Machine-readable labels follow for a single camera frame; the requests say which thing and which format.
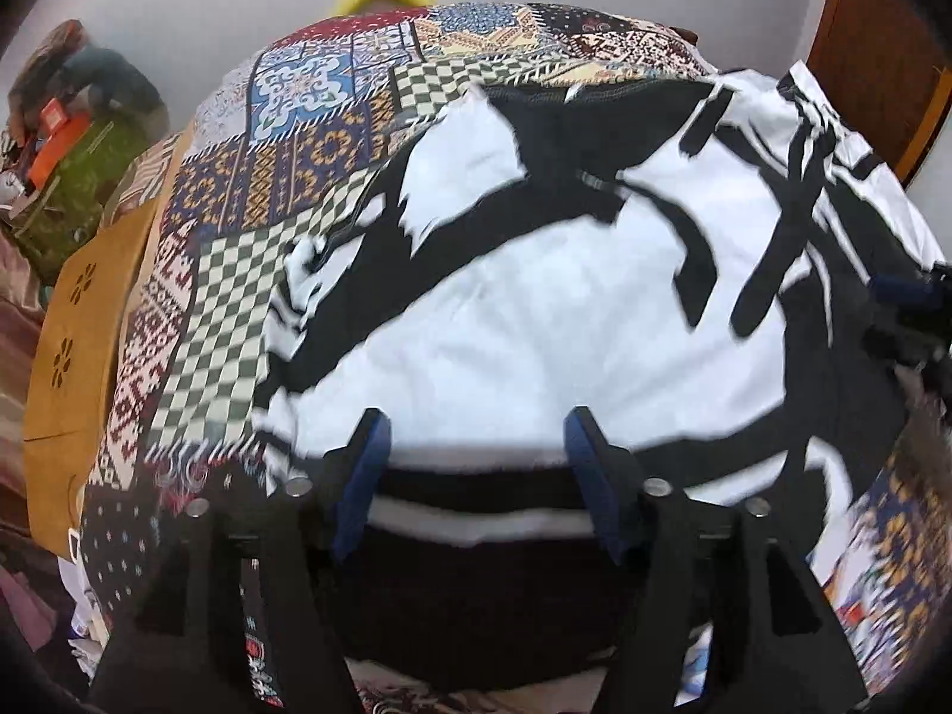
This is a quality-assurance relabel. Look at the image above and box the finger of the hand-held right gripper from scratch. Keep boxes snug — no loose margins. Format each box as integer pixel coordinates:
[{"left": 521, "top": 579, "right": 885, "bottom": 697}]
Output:
[
  {"left": 869, "top": 266, "right": 952, "bottom": 309},
  {"left": 861, "top": 308, "right": 951, "bottom": 371}
]

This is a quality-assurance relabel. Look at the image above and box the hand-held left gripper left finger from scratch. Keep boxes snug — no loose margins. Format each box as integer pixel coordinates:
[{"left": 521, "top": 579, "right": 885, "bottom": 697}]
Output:
[{"left": 89, "top": 409, "right": 393, "bottom": 714}]

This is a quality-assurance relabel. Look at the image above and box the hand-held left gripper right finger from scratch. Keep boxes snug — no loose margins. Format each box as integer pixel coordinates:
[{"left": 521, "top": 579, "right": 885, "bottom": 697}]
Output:
[{"left": 563, "top": 405, "right": 871, "bottom": 714}]

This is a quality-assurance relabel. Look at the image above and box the black and white t-shirt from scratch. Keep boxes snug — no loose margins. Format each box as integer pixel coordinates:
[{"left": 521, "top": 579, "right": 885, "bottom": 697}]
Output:
[{"left": 249, "top": 63, "right": 952, "bottom": 693}]

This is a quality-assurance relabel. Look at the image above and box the pile of clothes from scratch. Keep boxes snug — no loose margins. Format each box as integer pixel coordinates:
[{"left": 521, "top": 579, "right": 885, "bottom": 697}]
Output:
[{"left": 7, "top": 18, "right": 98, "bottom": 127}]

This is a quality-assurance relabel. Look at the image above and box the patchwork patterned blanket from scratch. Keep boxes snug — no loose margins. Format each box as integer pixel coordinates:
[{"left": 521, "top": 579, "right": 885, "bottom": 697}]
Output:
[{"left": 74, "top": 0, "right": 952, "bottom": 714}]

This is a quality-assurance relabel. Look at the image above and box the wooden door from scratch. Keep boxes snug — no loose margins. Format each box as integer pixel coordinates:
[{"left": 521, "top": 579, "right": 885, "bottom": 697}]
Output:
[{"left": 807, "top": 0, "right": 952, "bottom": 187}]

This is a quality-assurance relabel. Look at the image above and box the bamboo lap desk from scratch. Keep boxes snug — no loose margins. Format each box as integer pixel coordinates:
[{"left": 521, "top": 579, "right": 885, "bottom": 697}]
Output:
[{"left": 22, "top": 130, "right": 187, "bottom": 562}]

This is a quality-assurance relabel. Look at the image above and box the green patterned storage bag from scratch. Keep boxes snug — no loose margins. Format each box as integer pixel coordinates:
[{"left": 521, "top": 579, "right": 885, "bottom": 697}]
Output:
[{"left": 11, "top": 115, "right": 161, "bottom": 284}]

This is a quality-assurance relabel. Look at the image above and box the orange box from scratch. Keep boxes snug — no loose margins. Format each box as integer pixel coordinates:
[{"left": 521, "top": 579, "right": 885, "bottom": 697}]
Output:
[{"left": 30, "top": 96, "right": 98, "bottom": 187}]

